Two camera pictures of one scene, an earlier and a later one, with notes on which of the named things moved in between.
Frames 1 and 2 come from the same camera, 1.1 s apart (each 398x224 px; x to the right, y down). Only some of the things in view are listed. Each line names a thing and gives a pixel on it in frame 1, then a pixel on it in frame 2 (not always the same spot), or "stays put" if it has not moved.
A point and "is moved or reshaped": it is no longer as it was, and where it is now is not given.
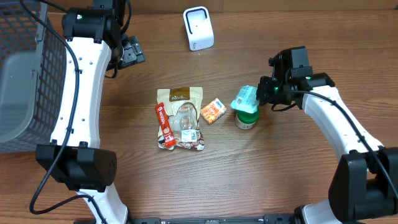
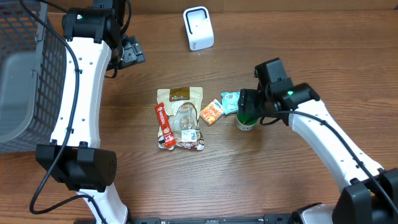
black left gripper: x=132 y=53 stays put
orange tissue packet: x=212 y=111 stays put
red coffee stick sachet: x=167 y=132 stays put
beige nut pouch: x=183 y=106 stays put
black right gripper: x=263 y=95 to x=247 y=104
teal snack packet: x=246 y=99 is moved or reshaped
